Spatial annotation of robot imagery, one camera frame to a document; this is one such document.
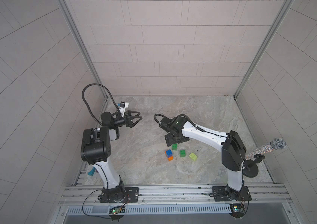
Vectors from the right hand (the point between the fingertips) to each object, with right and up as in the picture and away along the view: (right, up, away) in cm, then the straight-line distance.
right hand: (174, 142), depth 85 cm
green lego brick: (+5, -6, -1) cm, 8 cm away
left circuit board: (-28, -26, -21) cm, 44 cm away
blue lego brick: (-3, -5, -4) cm, 7 cm away
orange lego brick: (-2, -9, -2) cm, 9 cm away
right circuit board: (+30, -29, -17) cm, 45 cm away
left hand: (-21, +15, 0) cm, 26 cm away
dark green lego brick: (0, -3, +1) cm, 3 cm away
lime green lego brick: (+12, -9, -1) cm, 14 cm away
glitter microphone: (+41, +7, -28) cm, 50 cm away
